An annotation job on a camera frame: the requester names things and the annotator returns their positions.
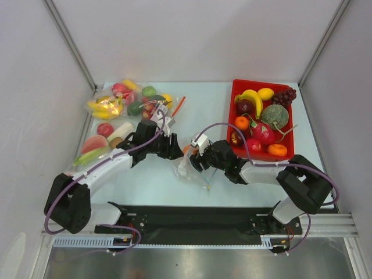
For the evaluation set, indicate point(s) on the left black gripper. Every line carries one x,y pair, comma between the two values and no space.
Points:
171,151

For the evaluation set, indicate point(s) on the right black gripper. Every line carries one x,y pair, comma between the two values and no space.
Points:
201,158

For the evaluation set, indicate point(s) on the clear zip bag blue seal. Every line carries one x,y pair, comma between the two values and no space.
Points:
187,174

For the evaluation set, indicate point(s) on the purple fake grapes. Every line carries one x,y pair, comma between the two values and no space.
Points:
285,97

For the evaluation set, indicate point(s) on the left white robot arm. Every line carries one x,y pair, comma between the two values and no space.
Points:
69,202

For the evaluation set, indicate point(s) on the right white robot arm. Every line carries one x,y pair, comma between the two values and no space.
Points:
305,185

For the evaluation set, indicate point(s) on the dark red fake apple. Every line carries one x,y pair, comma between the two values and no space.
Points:
237,139

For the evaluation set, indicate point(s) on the fake tangerine in tray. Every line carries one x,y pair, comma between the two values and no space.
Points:
241,123

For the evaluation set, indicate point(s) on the zip bag red seal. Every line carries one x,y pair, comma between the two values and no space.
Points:
142,100

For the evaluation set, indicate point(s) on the vegetable bag pink seal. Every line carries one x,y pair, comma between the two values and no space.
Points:
99,143

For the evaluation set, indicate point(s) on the pink fake dragon fruit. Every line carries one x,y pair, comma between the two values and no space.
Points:
262,132

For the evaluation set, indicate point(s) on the dark red fake plum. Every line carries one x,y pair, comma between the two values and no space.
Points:
244,107

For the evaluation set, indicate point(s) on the yellow bananas bag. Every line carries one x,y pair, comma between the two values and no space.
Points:
105,108

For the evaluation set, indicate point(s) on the yellow fake banana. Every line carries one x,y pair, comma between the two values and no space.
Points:
253,97

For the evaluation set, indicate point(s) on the green fake melon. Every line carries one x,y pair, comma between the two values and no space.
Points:
276,116

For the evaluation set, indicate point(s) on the yellow fake lemon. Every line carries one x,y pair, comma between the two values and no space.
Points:
265,94

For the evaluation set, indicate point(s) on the red plastic tray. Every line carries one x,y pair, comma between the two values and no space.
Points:
283,136

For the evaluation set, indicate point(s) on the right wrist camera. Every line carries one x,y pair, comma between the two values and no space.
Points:
200,141

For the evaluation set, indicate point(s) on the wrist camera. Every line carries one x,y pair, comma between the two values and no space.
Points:
200,141
163,121

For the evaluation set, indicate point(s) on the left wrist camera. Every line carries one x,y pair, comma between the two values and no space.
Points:
163,121

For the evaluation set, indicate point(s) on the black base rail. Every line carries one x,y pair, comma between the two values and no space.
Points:
194,225

